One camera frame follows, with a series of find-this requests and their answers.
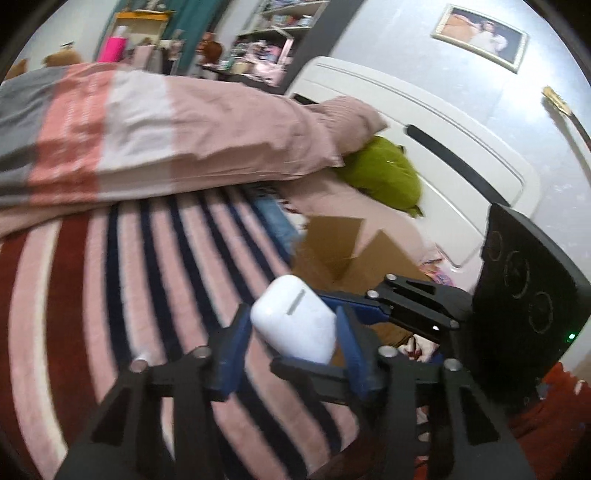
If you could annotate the bright pink bag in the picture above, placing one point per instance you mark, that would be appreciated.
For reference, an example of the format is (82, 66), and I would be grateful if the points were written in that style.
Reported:
(112, 48)

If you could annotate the yellow shelf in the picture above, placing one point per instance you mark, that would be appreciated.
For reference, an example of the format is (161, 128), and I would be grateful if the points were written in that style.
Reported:
(138, 16)

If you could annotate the dark bookshelf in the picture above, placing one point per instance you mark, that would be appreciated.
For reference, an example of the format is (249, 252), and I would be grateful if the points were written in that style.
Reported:
(332, 41)

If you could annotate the colourful printed packet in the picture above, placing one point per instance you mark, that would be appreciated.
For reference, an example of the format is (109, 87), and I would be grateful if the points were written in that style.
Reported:
(434, 272)

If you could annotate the brown cardboard box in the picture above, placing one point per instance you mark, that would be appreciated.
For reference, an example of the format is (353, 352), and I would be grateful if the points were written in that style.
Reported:
(337, 249)

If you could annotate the teal curtain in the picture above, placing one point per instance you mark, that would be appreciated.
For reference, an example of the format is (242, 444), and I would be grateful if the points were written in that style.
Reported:
(198, 27)

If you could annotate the brown round ornament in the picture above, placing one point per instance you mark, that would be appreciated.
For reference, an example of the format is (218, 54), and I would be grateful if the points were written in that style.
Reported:
(211, 46)

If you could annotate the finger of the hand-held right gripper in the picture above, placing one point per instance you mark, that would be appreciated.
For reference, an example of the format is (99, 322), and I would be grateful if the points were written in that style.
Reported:
(304, 374)
(415, 300)

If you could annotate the white bed headboard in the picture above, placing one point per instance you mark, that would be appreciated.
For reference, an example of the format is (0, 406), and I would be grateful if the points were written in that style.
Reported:
(443, 129)

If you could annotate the pink striped pillow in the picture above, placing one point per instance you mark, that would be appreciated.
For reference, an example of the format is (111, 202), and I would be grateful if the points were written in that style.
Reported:
(355, 115)

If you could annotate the framed wall photo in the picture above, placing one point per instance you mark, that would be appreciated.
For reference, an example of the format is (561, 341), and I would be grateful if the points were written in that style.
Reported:
(480, 37)

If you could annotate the folded pink grey quilt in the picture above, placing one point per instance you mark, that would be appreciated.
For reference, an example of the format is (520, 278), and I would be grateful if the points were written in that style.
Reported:
(138, 138)

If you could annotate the white earbuds case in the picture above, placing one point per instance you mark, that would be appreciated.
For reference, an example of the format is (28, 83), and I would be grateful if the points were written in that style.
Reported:
(291, 318)

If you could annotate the brown teddy bear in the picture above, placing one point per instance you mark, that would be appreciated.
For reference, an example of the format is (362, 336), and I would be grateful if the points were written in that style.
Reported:
(62, 57)
(16, 69)

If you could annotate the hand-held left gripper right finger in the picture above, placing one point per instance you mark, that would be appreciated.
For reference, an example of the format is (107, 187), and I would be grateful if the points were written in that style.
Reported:
(353, 360)

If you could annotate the green plush toy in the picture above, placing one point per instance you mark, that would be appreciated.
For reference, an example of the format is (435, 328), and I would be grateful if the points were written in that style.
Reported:
(383, 175)

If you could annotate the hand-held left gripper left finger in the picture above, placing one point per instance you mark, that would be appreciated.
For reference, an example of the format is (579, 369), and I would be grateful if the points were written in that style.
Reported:
(231, 355)

